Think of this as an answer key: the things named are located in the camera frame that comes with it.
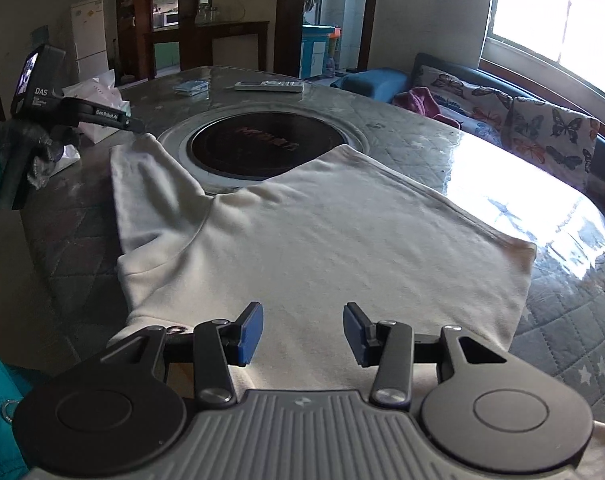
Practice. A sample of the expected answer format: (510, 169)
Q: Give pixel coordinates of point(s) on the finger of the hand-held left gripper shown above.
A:
(136, 126)

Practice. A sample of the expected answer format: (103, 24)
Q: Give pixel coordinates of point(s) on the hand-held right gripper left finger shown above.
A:
(250, 332)

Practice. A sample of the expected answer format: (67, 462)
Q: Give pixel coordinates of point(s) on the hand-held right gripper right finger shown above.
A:
(355, 335)

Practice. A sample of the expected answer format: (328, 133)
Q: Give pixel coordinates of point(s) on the cream sweatshirt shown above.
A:
(332, 240)

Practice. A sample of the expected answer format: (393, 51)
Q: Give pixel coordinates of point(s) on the person's left hand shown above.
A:
(45, 160)

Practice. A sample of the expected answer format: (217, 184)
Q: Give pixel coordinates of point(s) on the white plastic bag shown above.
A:
(100, 90)

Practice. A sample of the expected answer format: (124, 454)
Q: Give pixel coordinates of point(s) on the clear plastic box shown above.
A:
(190, 87)

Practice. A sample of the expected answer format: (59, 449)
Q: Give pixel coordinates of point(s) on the white refrigerator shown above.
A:
(90, 35)

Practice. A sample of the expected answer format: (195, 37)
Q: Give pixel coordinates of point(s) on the white microwave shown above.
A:
(171, 19)

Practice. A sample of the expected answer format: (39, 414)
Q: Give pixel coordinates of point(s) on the round black induction cooktop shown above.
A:
(262, 150)

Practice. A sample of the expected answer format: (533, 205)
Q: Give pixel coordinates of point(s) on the group of glass jars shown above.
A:
(206, 15)

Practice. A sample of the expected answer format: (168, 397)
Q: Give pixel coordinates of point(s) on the white remote control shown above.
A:
(267, 86)

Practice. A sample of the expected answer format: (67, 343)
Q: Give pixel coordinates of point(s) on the blue cabinet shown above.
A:
(315, 50)

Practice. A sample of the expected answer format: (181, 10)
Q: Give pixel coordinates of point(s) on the pink cloth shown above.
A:
(422, 102)

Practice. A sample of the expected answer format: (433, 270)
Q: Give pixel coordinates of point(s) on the butterfly print pillow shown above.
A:
(547, 130)
(457, 90)

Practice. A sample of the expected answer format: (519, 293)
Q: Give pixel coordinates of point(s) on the window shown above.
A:
(532, 5)

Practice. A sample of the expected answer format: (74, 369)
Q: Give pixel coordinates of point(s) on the blue wall sticker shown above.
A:
(40, 34)

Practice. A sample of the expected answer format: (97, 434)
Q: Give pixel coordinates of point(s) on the dark wooden door frame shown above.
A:
(287, 10)

